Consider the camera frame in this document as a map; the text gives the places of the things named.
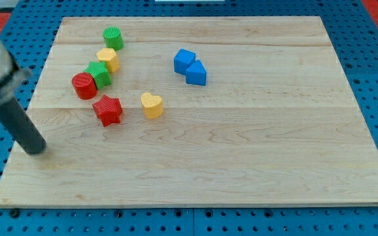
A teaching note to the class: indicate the green cylinder block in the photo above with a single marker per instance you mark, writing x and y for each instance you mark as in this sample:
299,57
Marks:
112,38

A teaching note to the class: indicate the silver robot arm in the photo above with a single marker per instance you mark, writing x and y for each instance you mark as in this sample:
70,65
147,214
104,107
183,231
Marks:
11,74

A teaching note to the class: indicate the red cylinder block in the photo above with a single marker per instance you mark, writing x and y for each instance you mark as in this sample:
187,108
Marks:
84,85

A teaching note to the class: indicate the red star block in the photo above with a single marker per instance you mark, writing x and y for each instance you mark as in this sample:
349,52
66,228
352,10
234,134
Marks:
108,110

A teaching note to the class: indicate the yellow hexagon block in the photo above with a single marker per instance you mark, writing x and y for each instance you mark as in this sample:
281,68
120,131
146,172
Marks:
109,57

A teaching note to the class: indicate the blue cube block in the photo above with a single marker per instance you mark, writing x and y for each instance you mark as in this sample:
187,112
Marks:
182,60

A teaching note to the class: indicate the green star block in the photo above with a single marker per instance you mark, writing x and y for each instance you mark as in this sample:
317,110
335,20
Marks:
99,73

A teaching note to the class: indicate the wooden board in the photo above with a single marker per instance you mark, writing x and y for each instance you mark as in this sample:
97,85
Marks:
276,125

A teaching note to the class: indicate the yellow heart block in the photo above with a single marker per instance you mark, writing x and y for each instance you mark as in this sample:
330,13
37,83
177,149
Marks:
152,105

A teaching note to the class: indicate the blue triangle block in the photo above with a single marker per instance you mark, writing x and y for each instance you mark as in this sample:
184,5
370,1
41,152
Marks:
196,74

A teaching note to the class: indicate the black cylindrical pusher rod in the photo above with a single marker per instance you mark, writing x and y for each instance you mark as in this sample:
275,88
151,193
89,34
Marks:
18,124

